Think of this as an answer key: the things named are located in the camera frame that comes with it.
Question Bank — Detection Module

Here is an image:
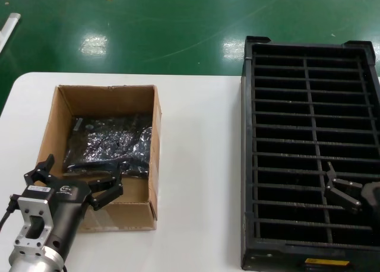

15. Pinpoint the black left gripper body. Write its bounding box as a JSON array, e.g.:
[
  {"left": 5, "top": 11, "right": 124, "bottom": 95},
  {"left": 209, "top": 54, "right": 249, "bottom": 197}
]
[{"left": 43, "top": 179, "right": 93, "bottom": 260}]

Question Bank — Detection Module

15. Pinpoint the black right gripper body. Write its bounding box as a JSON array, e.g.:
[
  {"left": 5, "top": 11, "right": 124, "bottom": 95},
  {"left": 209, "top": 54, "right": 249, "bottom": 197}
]
[{"left": 360, "top": 181, "right": 380, "bottom": 212}]

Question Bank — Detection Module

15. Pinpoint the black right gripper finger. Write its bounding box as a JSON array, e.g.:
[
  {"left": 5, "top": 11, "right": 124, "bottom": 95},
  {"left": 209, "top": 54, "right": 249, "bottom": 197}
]
[{"left": 324, "top": 162, "right": 364, "bottom": 215}]

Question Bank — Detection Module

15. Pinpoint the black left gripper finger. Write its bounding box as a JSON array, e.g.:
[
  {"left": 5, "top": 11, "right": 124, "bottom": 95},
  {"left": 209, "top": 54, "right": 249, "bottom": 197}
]
[
  {"left": 87, "top": 161, "right": 125, "bottom": 211},
  {"left": 23, "top": 154, "right": 56, "bottom": 191}
]

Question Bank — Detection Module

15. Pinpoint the grey antistatic bag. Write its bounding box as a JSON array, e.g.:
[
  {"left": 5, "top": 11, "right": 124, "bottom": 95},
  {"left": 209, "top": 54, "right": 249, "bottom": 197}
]
[{"left": 63, "top": 113, "right": 154, "bottom": 181}]

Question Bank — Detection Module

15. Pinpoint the open brown cardboard box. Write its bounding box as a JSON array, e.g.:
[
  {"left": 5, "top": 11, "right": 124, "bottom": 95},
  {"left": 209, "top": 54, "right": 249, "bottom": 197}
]
[{"left": 37, "top": 84, "right": 163, "bottom": 233}]

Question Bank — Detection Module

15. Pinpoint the black slotted plastic container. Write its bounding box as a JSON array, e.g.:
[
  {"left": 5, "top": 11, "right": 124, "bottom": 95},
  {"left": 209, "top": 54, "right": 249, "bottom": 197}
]
[{"left": 239, "top": 36, "right": 380, "bottom": 271}]

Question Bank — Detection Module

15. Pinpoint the white pipe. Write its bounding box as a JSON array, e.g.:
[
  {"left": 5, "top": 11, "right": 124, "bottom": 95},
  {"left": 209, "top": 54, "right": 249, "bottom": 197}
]
[{"left": 0, "top": 12, "right": 22, "bottom": 55}]

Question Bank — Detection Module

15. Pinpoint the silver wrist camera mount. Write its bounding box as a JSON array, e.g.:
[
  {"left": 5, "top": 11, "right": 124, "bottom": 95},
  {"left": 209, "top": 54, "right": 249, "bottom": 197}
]
[{"left": 8, "top": 185, "right": 56, "bottom": 258}]

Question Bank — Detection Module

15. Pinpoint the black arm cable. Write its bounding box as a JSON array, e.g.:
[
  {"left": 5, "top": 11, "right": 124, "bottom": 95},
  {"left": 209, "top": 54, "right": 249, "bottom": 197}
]
[{"left": 0, "top": 194, "right": 19, "bottom": 228}]

